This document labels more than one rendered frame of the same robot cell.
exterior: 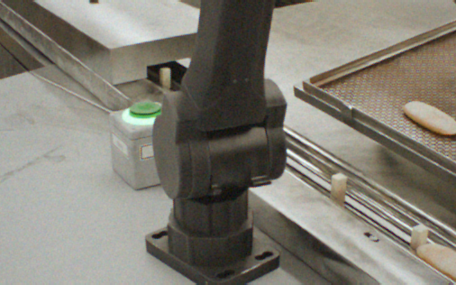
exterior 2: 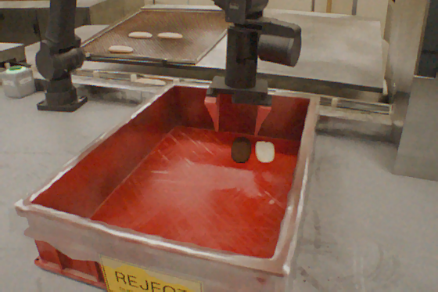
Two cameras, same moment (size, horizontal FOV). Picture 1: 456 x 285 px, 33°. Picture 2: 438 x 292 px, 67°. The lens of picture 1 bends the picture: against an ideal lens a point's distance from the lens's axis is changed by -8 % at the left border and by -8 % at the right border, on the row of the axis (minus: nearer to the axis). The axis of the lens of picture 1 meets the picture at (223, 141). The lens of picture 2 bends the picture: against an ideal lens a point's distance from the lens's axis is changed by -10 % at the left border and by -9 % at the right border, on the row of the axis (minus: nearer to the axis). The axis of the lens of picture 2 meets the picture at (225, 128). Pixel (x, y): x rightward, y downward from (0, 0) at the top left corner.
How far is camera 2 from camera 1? 0.36 m
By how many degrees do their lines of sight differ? 36
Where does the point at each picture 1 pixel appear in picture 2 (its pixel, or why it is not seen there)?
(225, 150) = (65, 56)
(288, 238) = (87, 91)
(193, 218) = (56, 87)
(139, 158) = (19, 84)
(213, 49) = (59, 19)
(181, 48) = (11, 53)
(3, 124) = not seen: outside the picture
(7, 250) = not seen: outside the picture
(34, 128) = not seen: outside the picture
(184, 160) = (53, 61)
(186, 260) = (56, 104)
